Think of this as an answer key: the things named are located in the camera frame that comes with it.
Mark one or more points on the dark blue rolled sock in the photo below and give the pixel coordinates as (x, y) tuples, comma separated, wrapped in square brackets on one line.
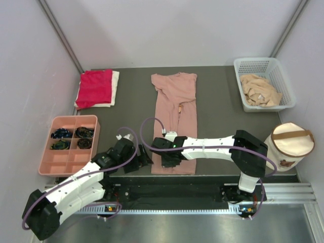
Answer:
[(61, 133)]

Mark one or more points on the aluminium rail frame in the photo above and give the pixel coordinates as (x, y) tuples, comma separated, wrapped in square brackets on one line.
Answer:
[(290, 214)]

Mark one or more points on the dark green rolled sock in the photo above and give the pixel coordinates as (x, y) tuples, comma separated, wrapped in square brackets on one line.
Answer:
[(60, 145)]

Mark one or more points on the cream round fabric bag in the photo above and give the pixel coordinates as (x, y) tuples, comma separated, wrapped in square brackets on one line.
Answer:
[(288, 144)]

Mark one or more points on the white perforated plastic basket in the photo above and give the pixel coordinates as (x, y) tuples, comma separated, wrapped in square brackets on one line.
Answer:
[(271, 69)]

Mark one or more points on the pink printed t shirt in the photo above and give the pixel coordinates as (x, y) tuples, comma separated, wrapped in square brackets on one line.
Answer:
[(176, 109)]

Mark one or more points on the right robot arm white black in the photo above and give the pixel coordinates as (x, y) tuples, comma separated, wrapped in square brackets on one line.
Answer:
[(243, 149)]

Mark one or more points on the pink compartment tray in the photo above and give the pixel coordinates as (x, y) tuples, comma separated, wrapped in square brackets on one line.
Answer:
[(63, 163)]

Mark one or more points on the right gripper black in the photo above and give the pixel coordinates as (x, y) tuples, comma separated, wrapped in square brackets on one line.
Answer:
[(166, 164)]

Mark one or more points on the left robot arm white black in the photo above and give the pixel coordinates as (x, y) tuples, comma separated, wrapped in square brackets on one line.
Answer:
[(46, 210)]

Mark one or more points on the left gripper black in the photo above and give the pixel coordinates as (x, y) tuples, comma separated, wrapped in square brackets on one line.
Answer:
[(146, 160)]

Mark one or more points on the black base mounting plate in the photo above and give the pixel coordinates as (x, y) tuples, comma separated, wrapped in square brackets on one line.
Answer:
[(179, 192)]

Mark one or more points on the beige crumpled t shirt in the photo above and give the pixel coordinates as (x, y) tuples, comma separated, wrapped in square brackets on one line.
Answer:
[(259, 92)]

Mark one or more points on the folded red t shirt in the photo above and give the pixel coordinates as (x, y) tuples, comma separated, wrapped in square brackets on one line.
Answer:
[(95, 87)]

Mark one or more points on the black brown rolled sock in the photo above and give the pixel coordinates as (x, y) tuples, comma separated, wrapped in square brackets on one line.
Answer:
[(85, 133)]

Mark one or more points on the dark brown rolled sock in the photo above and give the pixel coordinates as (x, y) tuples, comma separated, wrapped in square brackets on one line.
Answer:
[(84, 143)]

